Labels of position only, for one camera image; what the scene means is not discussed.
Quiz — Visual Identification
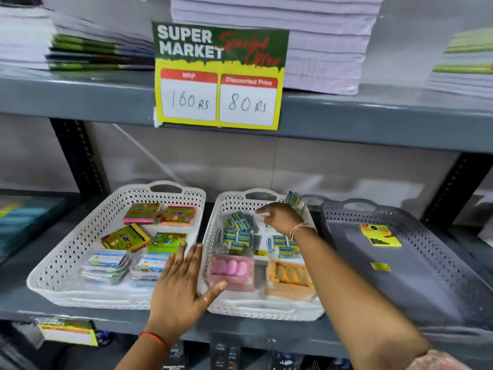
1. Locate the stack of white notebooks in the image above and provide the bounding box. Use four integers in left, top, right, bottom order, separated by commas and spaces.
169, 0, 386, 96

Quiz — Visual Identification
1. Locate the green sticky notes pack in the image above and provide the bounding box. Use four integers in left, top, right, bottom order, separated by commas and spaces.
147, 232, 188, 255

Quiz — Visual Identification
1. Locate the green yellow price sign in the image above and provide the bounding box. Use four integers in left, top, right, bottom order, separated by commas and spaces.
35, 318, 99, 347
151, 21, 290, 132

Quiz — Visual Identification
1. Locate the white perforated basket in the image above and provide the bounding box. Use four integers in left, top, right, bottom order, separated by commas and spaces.
197, 188, 326, 322
26, 180, 207, 311

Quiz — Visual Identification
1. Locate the stack of green cover notebooks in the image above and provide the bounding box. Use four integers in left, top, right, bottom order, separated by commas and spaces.
425, 26, 493, 99

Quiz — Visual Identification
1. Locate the orange eraser box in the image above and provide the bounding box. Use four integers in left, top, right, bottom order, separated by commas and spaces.
264, 285, 317, 302
266, 259, 316, 289

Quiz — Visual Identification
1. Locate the grey perforated basket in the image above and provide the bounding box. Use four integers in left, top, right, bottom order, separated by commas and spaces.
319, 199, 493, 332

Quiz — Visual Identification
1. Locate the stack of green spine notebooks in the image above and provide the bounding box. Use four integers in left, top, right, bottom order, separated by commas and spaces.
0, 5, 156, 72

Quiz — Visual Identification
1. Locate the sticky notes pack orange edge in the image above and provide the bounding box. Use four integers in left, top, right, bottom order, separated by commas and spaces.
160, 205, 196, 227

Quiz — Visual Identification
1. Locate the yellow note pad black print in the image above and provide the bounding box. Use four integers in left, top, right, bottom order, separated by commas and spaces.
358, 224, 403, 248

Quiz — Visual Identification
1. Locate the stack of blue boxes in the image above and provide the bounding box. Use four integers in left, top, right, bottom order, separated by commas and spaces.
0, 196, 68, 263

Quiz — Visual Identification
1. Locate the group of staple packs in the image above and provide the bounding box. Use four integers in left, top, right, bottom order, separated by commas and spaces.
217, 190, 307, 258

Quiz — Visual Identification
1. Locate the pink eraser box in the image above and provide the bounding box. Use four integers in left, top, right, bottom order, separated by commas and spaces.
206, 253, 256, 292

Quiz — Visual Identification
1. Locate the beige thread bracelet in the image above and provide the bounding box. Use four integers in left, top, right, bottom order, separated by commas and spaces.
289, 222, 317, 243

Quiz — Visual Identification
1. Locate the white wall cable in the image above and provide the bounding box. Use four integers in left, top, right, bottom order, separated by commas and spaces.
111, 123, 176, 186

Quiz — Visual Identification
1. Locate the person's right hand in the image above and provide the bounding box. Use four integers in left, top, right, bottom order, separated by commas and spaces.
255, 202, 312, 239

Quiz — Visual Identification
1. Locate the sticky notes pack pink edge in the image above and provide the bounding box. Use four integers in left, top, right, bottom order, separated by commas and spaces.
122, 203, 162, 225

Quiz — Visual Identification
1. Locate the person's left hand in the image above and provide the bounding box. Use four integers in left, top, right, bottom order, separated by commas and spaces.
148, 242, 229, 345

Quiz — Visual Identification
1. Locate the pink patterned right sleeve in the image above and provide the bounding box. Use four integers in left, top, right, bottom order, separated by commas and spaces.
404, 348, 475, 370

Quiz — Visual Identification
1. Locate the person's right forearm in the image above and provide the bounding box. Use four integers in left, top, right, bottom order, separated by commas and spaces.
294, 225, 436, 370

